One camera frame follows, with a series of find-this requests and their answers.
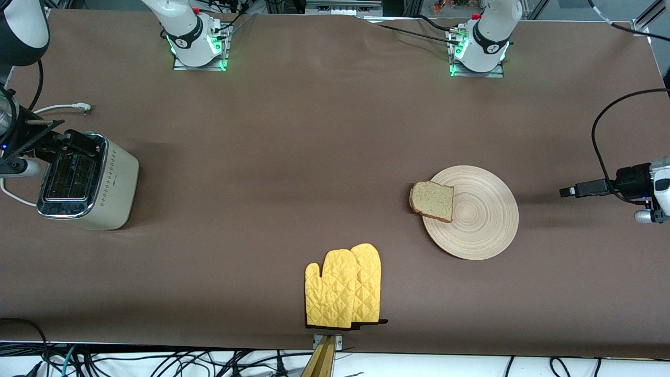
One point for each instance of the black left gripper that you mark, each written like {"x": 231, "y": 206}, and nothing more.
{"x": 632, "y": 179}

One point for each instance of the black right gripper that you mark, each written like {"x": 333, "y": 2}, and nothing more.
{"x": 27, "y": 139}

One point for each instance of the round wooden plate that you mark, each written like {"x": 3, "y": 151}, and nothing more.
{"x": 481, "y": 220}

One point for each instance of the slice of brown bread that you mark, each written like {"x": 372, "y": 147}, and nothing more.
{"x": 432, "y": 201}

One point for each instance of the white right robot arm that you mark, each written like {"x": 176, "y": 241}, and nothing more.
{"x": 188, "y": 36}

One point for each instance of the cream and chrome toaster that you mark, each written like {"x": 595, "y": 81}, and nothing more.
{"x": 118, "y": 183}

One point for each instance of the orange background object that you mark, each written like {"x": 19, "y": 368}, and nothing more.
{"x": 450, "y": 5}

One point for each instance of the yellow quilted oven mitt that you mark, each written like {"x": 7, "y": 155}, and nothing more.
{"x": 369, "y": 283}
{"x": 332, "y": 293}

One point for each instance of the grey metal box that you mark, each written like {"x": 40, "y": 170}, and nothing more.
{"x": 343, "y": 6}

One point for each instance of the wooden beam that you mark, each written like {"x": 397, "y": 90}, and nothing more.
{"x": 320, "y": 361}

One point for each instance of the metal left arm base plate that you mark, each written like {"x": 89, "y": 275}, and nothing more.
{"x": 476, "y": 74}

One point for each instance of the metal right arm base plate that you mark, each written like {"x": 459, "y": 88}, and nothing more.
{"x": 224, "y": 47}

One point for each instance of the aluminium frame profile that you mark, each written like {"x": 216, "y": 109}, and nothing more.
{"x": 646, "y": 15}

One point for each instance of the small metal bracket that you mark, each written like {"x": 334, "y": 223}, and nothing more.
{"x": 339, "y": 341}

